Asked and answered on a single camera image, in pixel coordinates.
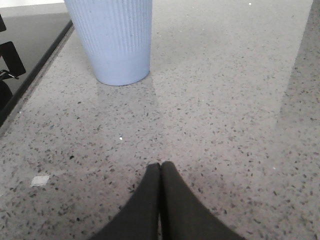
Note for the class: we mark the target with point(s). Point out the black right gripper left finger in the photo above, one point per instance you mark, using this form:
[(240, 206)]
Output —
[(139, 218)]

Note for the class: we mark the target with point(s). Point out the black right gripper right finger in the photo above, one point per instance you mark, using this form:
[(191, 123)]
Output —
[(183, 216)]

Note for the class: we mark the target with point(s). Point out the light blue ribbed cup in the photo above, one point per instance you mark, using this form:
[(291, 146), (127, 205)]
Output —
[(116, 36)]

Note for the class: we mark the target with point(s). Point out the black pot support grate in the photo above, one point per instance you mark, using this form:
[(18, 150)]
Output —
[(15, 67)]

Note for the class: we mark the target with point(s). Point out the black glass gas cooktop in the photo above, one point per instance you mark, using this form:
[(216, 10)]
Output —
[(35, 37)]

